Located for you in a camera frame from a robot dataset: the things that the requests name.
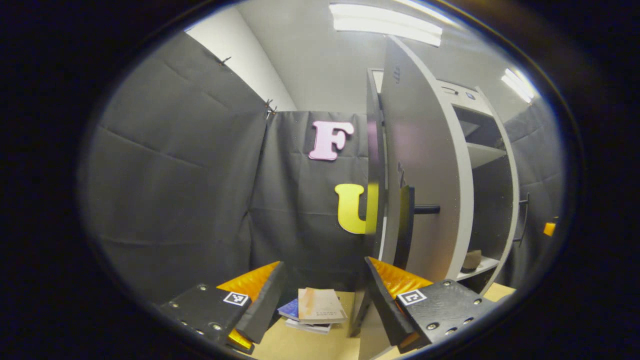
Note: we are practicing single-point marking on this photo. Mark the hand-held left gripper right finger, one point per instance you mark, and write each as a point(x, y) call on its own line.
point(385, 305)

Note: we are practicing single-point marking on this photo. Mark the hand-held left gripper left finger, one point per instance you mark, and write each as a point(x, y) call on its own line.
point(267, 302)

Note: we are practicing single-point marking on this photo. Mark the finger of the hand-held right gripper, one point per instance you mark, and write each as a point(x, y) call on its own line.
point(549, 229)

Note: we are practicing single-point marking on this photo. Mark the white cabinet door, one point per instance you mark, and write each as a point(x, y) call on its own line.
point(430, 150)
point(513, 175)

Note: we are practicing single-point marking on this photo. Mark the brown fuzzy shoe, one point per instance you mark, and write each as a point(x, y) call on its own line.
point(472, 261)

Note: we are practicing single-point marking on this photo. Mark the white shoe cabinet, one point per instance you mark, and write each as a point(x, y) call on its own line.
point(487, 155)

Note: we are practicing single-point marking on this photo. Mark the white cabinet drawer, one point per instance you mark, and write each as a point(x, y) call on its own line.
point(462, 101)

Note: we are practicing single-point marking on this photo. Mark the blue book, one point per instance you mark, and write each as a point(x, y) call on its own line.
point(290, 310)

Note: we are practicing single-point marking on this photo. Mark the white book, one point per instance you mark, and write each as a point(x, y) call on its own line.
point(307, 327)

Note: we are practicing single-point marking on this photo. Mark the beige book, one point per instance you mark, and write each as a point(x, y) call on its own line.
point(322, 305)

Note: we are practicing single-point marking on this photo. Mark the black backdrop cloth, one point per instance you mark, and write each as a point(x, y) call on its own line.
point(175, 190)
point(542, 165)

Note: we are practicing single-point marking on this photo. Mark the small ceiling light panel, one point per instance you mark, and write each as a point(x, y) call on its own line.
point(519, 86)

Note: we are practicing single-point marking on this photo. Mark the large ceiling light panel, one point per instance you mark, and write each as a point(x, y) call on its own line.
point(385, 25)

